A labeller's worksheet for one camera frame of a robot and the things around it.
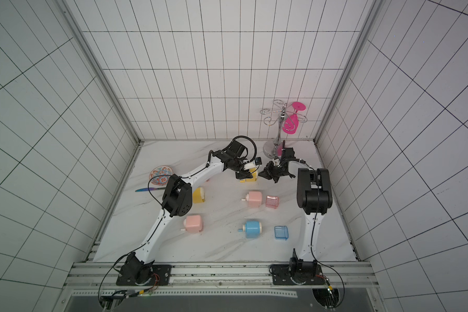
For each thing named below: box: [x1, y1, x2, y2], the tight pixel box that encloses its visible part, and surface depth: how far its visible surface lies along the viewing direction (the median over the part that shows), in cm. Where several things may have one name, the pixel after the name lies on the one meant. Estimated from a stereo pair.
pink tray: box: [265, 195, 280, 210], surface depth 94 cm
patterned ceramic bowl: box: [148, 165, 174, 186], surface depth 103 cm
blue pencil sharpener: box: [237, 220, 263, 239], surface depth 79 cm
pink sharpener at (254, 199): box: [240, 191, 263, 208], surface depth 89 cm
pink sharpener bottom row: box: [183, 214, 204, 234], surface depth 81 cm
